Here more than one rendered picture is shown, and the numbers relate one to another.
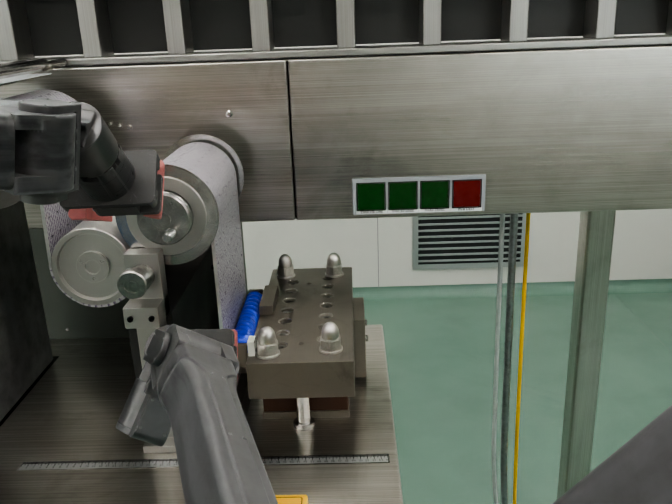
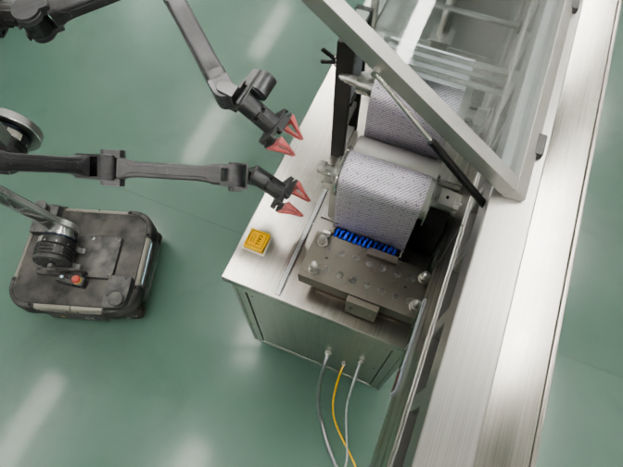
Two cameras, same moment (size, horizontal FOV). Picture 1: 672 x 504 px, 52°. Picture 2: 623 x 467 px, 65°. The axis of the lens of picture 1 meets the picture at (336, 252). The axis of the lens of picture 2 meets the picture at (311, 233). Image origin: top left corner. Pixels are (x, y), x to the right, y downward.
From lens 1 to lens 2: 1.53 m
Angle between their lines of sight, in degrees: 82
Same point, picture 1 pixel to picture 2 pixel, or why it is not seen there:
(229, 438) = (164, 168)
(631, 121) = not seen: outside the picture
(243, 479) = (146, 167)
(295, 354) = (316, 252)
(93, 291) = not seen: hidden behind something
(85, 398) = not seen: hidden behind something
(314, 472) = (282, 263)
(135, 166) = (270, 131)
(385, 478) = (265, 287)
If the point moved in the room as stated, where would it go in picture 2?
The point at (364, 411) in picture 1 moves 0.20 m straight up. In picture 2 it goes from (317, 299) to (317, 278)
